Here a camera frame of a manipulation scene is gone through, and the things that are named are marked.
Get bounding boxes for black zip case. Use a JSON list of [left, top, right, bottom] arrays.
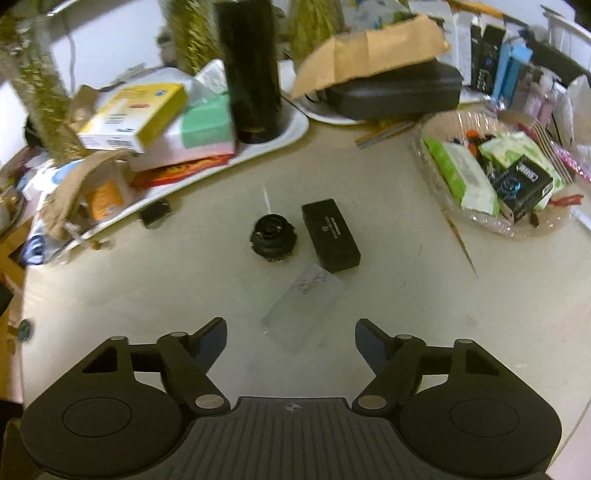
[[318, 61, 463, 121]]

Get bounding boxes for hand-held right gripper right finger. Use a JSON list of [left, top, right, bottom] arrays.
[[353, 318, 504, 415]]

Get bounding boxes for green white packet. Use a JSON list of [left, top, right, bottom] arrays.
[[477, 131, 567, 195]]

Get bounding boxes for white tray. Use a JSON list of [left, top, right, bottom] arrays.
[[69, 58, 310, 219]]

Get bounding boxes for glass vase with bamboo plant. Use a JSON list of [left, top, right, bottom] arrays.
[[0, 9, 81, 164], [287, 0, 346, 62], [158, 0, 223, 75]]

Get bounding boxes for white printed plastic bag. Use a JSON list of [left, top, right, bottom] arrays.
[[343, 0, 417, 34]]

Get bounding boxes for yellow white box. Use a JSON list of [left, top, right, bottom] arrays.
[[76, 82, 188, 154]]

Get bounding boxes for small black connector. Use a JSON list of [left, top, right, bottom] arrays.
[[139, 198, 172, 228]]

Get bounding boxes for black printed box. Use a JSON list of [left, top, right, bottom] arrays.
[[489, 154, 554, 222]]

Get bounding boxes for pink bottle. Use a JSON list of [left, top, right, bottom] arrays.
[[525, 68, 556, 117]]

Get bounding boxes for tall black carton box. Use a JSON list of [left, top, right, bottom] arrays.
[[470, 22, 507, 94]]

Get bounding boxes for black thermos bottle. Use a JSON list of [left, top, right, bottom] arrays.
[[213, 0, 283, 145]]

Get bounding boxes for red packet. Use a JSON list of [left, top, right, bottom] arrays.
[[131, 154, 232, 188]]

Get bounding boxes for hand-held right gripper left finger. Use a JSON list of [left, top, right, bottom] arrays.
[[81, 317, 230, 415]]

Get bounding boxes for clear plastic bag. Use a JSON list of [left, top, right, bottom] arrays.
[[260, 263, 345, 354]]

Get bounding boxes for white carton box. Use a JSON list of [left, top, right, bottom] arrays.
[[449, 10, 477, 87]]

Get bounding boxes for clear glass bowl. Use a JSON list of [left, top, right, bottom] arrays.
[[412, 109, 580, 241]]

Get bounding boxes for green wipes packet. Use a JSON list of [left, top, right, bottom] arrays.
[[423, 136, 502, 219]]

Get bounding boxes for orange packet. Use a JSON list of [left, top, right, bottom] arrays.
[[85, 179, 126, 221]]

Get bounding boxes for wooden chopsticks pair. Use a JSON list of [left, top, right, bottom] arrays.
[[355, 120, 415, 149]]

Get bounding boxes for brown paper envelope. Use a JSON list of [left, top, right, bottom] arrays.
[[291, 13, 452, 99]]

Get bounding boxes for brown paper bag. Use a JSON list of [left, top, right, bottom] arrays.
[[45, 149, 136, 241]]

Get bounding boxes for clear plastic wrapper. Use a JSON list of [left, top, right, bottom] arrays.
[[191, 59, 228, 110]]

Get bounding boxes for black round knob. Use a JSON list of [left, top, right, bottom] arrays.
[[250, 213, 297, 263]]

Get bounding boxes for small flat black box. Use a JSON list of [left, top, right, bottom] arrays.
[[301, 198, 362, 274]]

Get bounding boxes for white plate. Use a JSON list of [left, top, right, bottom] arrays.
[[281, 59, 366, 126]]

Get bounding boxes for blue carton box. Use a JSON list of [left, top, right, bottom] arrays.
[[493, 36, 533, 103]]

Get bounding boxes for green white tissue pack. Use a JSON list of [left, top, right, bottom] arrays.
[[128, 119, 237, 172]]

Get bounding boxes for blue white plastic packet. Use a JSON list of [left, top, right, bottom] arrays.
[[24, 220, 71, 267]]

